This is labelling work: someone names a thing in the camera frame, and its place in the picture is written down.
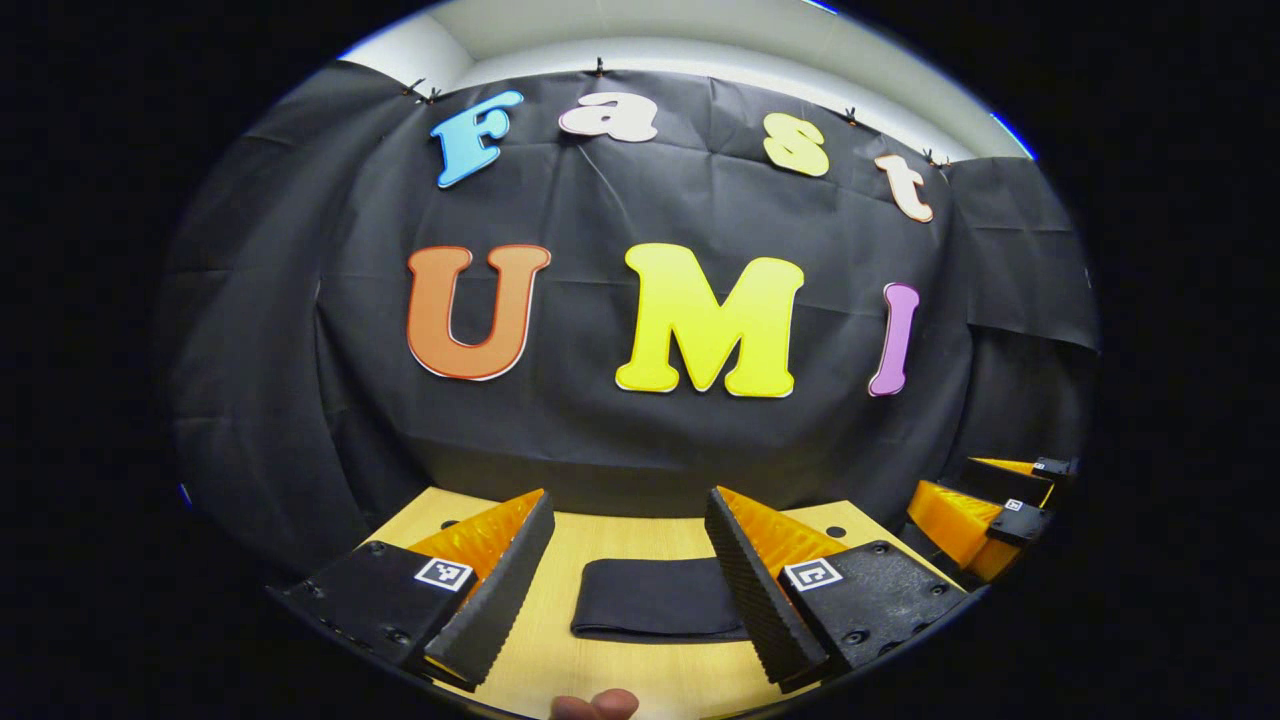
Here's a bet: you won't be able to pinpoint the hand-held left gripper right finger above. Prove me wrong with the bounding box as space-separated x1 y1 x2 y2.
704 485 971 695

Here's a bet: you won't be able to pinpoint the dark grey jeans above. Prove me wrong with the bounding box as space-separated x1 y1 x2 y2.
570 557 753 644

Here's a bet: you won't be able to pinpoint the black backdrop cloth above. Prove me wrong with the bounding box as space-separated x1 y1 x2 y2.
160 60 1101 581

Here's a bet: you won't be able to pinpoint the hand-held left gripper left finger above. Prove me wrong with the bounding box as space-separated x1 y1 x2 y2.
266 488 557 693

